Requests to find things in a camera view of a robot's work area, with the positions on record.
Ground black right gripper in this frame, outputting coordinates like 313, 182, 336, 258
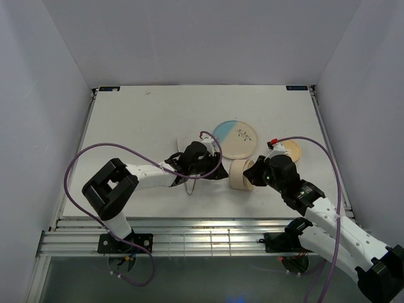
244, 155, 285, 194

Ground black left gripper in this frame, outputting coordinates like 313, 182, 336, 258
189, 151, 229, 181

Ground steel lunch bowl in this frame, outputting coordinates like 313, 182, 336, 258
229, 159, 254, 191

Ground stainless steel slotted tongs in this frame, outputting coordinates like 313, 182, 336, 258
176, 136, 196, 196

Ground wooden round lid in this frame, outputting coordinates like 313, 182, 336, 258
282, 140, 302, 163
243, 160, 254, 191

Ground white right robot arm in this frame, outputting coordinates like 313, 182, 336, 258
244, 155, 403, 302

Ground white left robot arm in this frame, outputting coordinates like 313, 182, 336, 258
81, 140, 229, 253

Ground blue and white plate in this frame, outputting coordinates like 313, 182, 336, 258
212, 120, 258, 160

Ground right blue corner label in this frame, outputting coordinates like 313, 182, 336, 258
286, 85, 308, 91

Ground blue corner label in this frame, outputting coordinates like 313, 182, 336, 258
98, 86, 121, 92
286, 85, 308, 91

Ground left blue corner label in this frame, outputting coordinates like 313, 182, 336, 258
98, 86, 121, 92

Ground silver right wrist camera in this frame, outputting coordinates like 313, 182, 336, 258
266, 139, 289, 158

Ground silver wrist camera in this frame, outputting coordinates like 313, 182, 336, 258
266, 139, 289, 158
200, 134, 216, 153

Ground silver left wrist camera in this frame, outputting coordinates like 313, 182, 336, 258
200, 134, 216, 153

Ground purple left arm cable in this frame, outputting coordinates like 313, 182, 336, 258
64, 131, 223, 287

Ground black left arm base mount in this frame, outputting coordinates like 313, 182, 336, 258
97, 232, 153, 254

